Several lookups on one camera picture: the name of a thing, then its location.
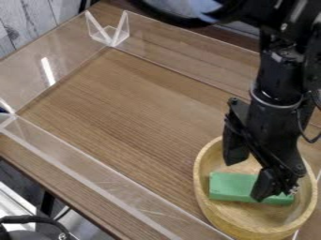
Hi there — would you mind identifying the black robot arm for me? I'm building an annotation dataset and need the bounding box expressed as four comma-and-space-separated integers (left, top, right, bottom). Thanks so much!
134, 0, 321, 202

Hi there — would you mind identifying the green rectangular block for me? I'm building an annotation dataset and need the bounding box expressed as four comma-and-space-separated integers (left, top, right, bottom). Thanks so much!
209, 171, 295, 206

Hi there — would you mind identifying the brown wooden bowl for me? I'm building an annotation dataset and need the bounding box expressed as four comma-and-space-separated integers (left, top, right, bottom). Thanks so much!
193, 137, 319, 240

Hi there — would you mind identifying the clear acrylic tray wall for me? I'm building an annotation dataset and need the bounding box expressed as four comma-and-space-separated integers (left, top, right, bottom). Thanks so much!
0, 9, 321, 240

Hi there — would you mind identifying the black cable loop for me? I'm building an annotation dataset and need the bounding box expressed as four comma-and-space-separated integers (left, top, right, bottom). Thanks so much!
0, 215, 72, 240

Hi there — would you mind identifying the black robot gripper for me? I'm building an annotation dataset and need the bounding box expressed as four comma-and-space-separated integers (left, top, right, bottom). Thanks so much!
224, 90, 308, 203

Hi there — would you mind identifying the black table leg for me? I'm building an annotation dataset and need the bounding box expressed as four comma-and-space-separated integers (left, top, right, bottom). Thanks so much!
41, 191, 55, 216

